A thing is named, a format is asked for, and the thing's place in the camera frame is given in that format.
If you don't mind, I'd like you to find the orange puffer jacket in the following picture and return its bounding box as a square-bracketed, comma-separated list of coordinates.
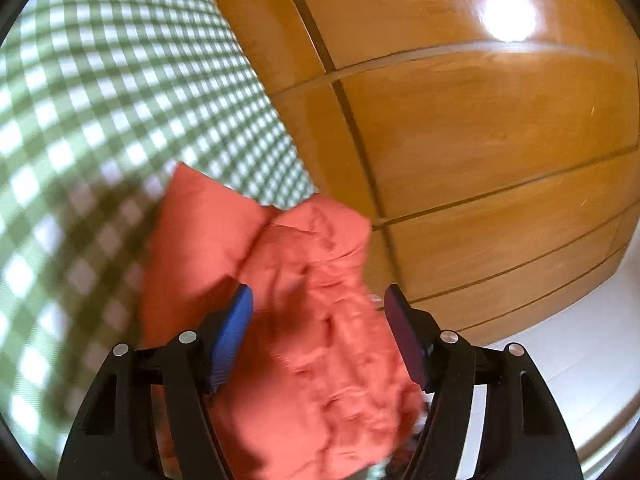
[137, 161, 431, 480]

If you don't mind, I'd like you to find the green checked bed sheet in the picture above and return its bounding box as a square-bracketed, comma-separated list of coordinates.
[0, 0, 321, 466]

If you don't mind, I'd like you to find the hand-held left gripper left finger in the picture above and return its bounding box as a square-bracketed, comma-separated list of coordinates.
[56, 283, 255, 480]

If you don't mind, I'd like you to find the wooden wardrobe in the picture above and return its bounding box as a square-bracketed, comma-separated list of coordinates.
[197, 0, 640, 348]

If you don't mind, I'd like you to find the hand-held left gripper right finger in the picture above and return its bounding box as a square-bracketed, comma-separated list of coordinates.
[384, 283, 585, 480]

